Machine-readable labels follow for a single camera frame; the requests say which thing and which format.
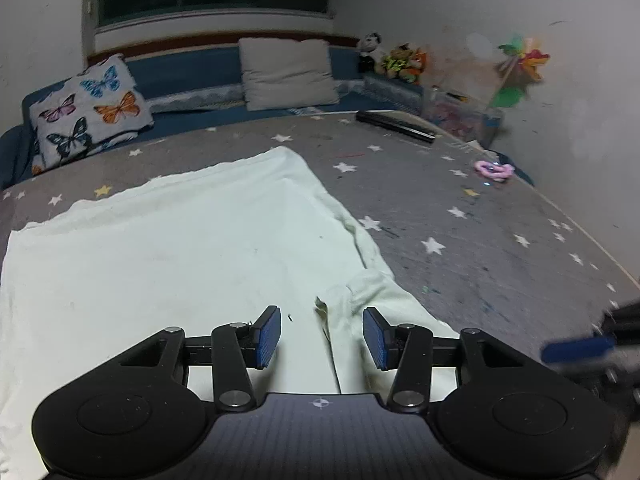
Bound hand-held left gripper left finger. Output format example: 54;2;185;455
111;305;282;411

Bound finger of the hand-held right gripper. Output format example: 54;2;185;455
541;336;617;365

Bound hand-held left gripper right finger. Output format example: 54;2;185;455
362;306;532;410

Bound pale green pants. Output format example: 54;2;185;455
0;146;453;480

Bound grey star-print tablecloth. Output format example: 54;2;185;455
0;110;640;411

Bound black remote control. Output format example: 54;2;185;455
356;110;436;145

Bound clear plastic toy box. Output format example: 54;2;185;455
425;87;503;143

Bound plain grey pillow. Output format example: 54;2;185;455
239;37;341;111

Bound orange plush toy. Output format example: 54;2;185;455
405;49;429;86

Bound brown plush bear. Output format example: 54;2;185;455
382;45;416;81

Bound blue sofa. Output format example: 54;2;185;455
0;42;431;191

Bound butterfly print pillow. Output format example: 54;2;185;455
27;54;153;171

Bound colourful toy pinwheel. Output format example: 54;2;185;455
467;32;551;108

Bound pink hair tie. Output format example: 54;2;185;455
475;159;515;181

